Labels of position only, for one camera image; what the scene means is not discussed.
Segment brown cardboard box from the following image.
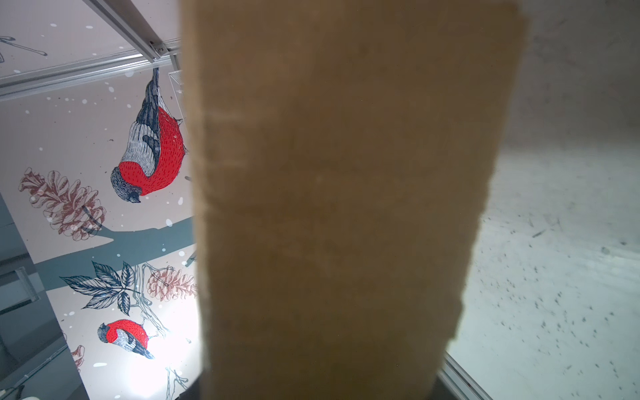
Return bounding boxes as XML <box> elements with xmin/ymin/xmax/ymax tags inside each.
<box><xmin>181</xmin><ymin>1</ymin><xmax>528</xmax><ymax>399</ymax></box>

